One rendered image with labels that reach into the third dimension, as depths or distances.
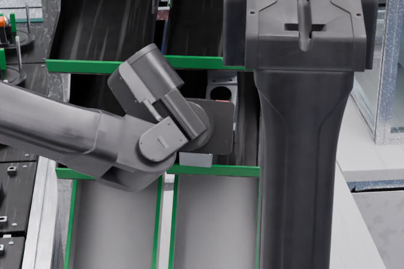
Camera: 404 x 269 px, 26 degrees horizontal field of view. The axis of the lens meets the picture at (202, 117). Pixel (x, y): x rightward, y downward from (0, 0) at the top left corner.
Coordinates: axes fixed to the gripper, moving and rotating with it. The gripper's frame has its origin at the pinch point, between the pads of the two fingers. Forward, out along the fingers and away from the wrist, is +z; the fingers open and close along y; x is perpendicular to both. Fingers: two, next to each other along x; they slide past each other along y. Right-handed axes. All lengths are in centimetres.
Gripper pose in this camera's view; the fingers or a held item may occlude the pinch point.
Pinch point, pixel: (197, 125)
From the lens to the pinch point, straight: 116.8
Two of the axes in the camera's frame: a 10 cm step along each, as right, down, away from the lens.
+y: -9.9, -0.7, 0.7
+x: -0.7, 10.0, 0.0
